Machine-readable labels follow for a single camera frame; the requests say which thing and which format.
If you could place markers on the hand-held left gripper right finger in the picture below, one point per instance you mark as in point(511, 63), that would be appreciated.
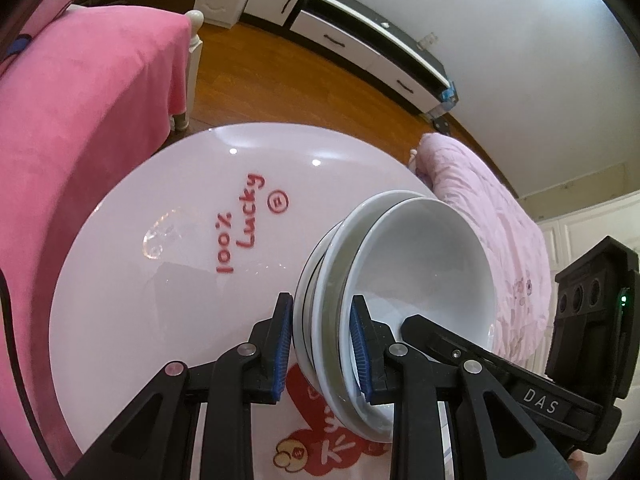
point(360, 350)

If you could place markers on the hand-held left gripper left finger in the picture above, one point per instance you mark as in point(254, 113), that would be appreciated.
point(281, 350)

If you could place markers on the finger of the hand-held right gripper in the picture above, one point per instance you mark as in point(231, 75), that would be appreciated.
point(440, 340)

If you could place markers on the white wardrobe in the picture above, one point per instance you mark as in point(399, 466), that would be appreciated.
point(590, 225)

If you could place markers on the pink round table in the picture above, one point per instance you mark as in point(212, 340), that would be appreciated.
point(175, 310)

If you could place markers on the light pink quilt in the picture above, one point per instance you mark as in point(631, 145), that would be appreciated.
point(490, 220)

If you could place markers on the blue plastic item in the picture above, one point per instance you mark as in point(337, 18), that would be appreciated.
point(448, 95)

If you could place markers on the pink bedspread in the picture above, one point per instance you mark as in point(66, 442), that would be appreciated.
point(75, 135)

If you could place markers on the black and white tv cabinet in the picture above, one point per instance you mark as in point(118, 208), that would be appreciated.
point(360, 30)

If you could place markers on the pink plush toy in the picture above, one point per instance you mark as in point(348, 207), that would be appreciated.
point(45, 0)

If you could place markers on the white wall outlet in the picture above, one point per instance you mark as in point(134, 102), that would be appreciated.
point(429, 40)

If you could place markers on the white bed post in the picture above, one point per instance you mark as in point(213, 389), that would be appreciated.
point(195, 50)

